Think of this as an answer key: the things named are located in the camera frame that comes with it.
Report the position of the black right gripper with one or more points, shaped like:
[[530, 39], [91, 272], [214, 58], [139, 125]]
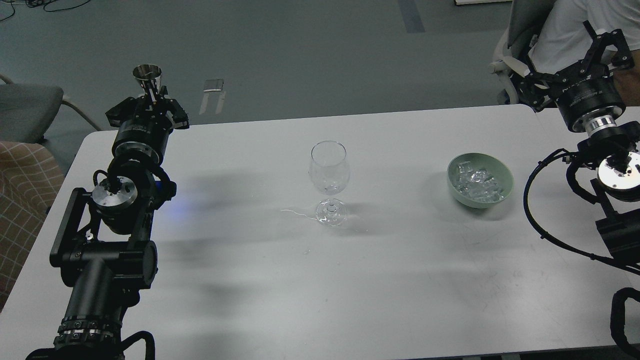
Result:
[[596, 94]]

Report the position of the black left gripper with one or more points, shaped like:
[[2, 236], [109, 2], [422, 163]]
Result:
[[137, 132]]

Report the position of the steel jigger measuring cup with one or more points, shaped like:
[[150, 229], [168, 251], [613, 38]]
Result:
[[149, 78]]

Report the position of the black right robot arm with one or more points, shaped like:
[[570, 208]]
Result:
[[605, 166]]

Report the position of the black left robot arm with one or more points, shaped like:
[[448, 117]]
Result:
[[103, 247]]

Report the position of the clear ice cubes pile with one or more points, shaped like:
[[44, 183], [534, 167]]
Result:
[[477, 183]]

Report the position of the clear wine glass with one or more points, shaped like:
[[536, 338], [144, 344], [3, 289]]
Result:
[[329, 172]]

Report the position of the person in white shirt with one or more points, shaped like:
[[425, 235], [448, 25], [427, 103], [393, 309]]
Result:
[[564, 40]]

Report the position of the grey office chair left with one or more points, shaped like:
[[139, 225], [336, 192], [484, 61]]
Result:
[[28, 110]]

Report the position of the checked beige cushion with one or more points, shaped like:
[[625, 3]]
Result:
[[30, 180]]

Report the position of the green bowl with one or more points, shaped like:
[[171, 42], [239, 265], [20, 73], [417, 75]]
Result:
[[501, 172]]

